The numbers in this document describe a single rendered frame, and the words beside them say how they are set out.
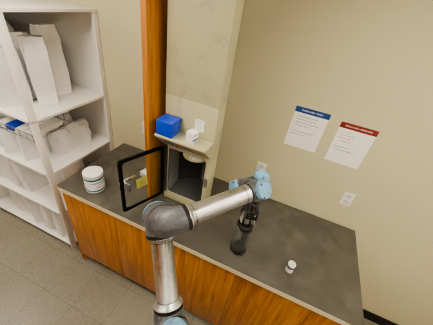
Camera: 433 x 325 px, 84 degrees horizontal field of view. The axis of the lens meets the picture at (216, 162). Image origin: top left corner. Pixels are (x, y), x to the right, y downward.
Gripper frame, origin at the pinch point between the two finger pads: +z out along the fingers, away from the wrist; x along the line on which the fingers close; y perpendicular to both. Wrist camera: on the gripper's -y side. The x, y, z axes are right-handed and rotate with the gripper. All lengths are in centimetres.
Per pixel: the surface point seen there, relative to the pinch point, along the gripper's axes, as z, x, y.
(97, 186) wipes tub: 20, -101, -22
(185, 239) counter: 25.6, -32.5, 1.2
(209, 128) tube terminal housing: -39, -30, -25
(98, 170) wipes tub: 11, -102, -29
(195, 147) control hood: -31.4, -34.9, -14.6
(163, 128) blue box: -36, -54, -20
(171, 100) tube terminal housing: -48, -54, -31
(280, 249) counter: 25.5, 27.2, -5.5
